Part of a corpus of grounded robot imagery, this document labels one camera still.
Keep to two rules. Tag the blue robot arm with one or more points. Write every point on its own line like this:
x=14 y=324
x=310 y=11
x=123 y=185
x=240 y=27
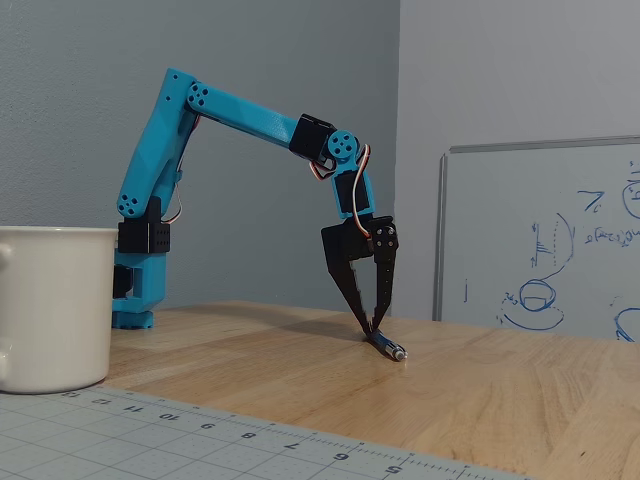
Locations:
x=150 y=150

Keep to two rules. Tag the dark blue pen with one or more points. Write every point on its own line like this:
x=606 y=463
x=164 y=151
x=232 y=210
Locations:
x=387 y=346

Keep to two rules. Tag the whiteboard with blue drawings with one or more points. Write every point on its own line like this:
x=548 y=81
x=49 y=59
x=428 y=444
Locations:
x=540 y=235

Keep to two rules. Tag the grey cutting mat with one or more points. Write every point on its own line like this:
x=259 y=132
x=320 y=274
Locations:
x=125 y=440

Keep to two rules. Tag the white ceramic mug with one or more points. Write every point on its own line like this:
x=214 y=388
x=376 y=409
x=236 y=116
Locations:
x=55 y=310

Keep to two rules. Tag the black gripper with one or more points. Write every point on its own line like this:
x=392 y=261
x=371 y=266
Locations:
x=341 y=246

